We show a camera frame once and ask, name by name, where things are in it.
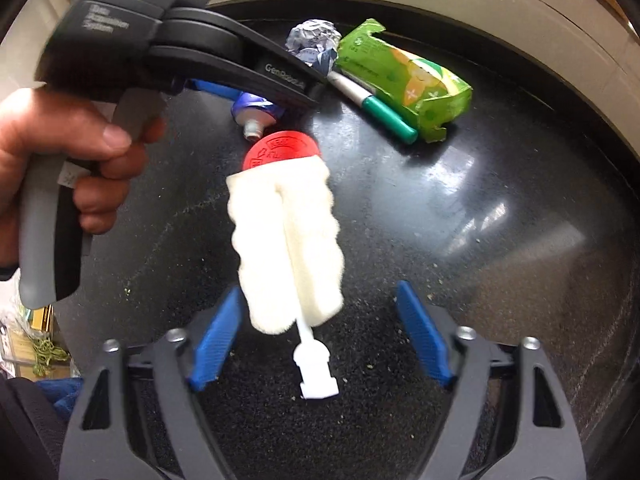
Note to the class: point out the person's left hand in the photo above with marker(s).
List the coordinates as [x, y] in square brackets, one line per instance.
[40, 130]

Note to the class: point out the green wipes packet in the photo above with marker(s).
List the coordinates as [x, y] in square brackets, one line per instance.
[400, 80]

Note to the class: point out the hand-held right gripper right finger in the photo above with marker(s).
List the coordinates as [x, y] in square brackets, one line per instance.
[422, 330]

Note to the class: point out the red plastic lid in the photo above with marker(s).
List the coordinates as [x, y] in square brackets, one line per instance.
[280, 147]

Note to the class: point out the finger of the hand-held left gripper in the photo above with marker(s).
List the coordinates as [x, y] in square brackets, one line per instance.
[280, 67]
[240, 85]

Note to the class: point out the blue tube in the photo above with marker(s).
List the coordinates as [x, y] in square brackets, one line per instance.
[255, 117]

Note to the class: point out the green and white marker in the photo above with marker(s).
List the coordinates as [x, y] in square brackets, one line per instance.
[390, 120]

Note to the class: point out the crumpled paper ball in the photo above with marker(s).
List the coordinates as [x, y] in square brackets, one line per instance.
[312, 40]

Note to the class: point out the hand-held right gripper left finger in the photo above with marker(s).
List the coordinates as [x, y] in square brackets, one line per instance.
[217, 332]

